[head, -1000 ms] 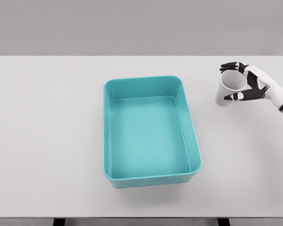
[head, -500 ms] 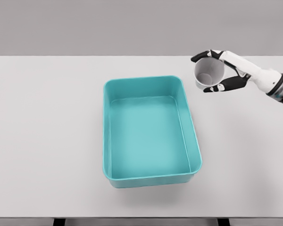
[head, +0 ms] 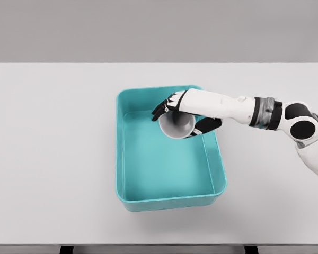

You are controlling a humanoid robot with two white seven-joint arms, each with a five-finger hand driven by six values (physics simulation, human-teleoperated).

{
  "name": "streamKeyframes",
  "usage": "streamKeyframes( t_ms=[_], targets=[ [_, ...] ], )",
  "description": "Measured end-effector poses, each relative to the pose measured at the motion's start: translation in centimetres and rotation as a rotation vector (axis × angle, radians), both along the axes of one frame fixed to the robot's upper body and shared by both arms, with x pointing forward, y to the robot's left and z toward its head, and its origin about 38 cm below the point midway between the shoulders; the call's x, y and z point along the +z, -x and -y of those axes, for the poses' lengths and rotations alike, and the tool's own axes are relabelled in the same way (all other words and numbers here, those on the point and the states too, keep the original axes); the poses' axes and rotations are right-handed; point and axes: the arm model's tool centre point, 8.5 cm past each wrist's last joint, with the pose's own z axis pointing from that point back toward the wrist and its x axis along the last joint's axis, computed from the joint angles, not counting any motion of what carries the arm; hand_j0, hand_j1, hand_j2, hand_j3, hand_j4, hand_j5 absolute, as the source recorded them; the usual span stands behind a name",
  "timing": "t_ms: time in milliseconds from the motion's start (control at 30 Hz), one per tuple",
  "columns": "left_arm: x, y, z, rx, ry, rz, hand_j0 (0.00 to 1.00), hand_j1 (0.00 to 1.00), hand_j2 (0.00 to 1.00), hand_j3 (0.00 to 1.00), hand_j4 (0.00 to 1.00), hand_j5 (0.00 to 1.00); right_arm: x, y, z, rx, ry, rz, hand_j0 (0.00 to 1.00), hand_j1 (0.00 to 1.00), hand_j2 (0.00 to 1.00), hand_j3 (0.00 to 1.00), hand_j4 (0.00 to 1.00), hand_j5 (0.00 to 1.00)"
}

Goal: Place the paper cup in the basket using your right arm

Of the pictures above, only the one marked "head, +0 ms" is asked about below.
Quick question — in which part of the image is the white paper cup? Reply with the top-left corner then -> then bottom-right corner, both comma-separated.
158,111 -> 197,140

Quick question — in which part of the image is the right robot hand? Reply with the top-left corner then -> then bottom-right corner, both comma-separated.
151,88 -> 224,137

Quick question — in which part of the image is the teal plastic basket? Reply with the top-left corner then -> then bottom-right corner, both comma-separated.
114,84 -> 227,212

